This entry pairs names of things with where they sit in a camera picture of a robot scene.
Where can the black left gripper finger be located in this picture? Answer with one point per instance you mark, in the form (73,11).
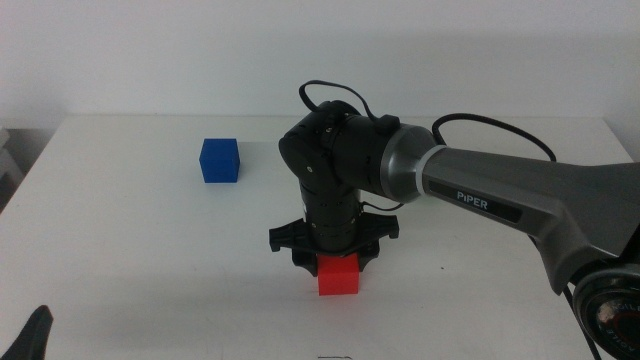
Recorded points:
(32,337)

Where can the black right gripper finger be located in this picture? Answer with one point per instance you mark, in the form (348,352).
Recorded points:
(367,256)
(305,260)

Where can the red cube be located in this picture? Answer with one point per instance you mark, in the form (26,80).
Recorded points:
(338,276)

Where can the blue cube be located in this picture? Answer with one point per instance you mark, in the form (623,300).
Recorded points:
(219,161)

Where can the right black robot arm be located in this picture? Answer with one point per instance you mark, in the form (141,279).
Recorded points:
(500,180)

